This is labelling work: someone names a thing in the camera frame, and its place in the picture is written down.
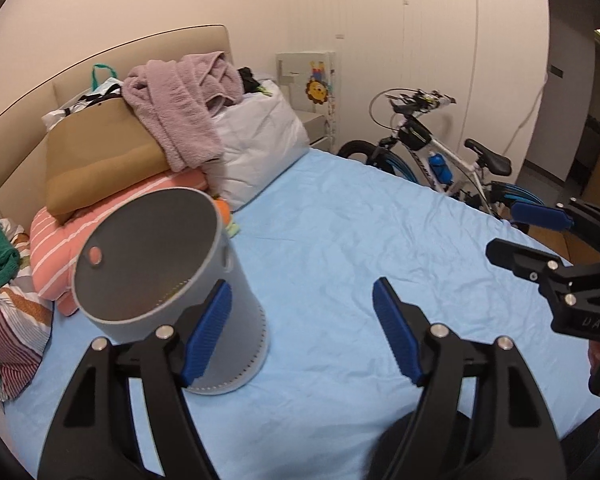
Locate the grey felt bin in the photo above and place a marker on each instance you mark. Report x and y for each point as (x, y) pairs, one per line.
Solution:
(250, 320)

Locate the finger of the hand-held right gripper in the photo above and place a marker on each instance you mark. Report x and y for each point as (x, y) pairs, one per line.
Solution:
(520, 257)
(540, 216)

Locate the white pillow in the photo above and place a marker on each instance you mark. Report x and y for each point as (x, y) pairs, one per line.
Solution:
(260, 145)

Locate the beige padded headboard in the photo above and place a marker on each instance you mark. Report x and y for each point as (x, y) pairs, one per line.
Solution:
(30, 105)

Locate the person's right leg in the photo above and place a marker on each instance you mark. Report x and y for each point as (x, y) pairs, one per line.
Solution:
(587, 445)

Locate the brown and white striped cloth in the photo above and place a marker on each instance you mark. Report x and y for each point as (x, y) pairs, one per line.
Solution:
(15, 340)

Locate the dark cloth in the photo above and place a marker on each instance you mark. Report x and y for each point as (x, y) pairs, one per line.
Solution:
(250, 80)

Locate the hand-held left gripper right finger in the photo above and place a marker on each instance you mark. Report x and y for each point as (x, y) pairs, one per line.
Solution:
(397, 332)

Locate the black bicycle frame bag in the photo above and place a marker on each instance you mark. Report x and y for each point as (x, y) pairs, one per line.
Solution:
(414, 135)

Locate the pink striped blanket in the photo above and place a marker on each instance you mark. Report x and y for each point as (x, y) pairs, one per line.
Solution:
(55, 250)

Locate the green orange soft toy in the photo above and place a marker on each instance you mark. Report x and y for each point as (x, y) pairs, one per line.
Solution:
(230, 227)

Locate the beige nightstand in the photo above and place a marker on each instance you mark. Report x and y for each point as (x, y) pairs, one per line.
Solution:
(315, 127)

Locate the blue water bottle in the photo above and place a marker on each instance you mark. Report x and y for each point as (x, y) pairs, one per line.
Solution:
(440, 167)

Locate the white board with lion sticker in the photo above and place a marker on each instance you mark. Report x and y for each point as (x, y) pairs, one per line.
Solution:
(295, 67)

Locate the person's right hand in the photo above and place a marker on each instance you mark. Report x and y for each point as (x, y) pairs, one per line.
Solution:
(593, 358)

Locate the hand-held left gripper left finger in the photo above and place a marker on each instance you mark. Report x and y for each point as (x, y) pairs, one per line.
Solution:
(207, 335)

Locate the white and blue bicycle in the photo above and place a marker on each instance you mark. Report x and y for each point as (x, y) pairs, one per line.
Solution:
(460, 160)

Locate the mauve fleece robe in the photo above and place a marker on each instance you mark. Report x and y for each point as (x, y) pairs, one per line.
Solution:
(175, 110)

